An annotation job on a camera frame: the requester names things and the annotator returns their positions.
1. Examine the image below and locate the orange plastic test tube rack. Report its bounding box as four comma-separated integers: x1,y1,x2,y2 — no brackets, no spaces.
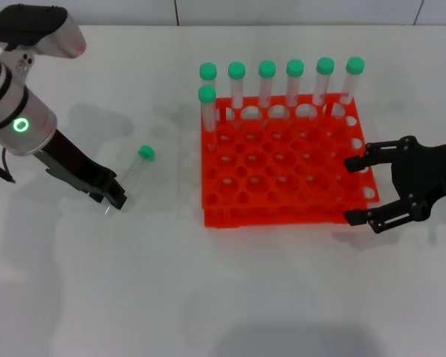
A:
200,92,381,228

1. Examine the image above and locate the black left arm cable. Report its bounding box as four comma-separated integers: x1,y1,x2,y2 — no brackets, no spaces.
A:
0,143,16,184

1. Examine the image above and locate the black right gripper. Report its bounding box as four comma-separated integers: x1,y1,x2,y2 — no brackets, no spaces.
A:
343,135,446,235

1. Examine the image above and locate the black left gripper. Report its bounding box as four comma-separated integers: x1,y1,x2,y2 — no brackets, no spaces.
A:
35,129,128,213

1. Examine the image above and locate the clear test tube green cap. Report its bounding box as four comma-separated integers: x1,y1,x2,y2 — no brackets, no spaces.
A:
258,59,277,109
198,84,219,150
103,144,156,216
340,56,366,105
199,62,219,90
227,61,246,111
312,57,336,106
285,59,305,107

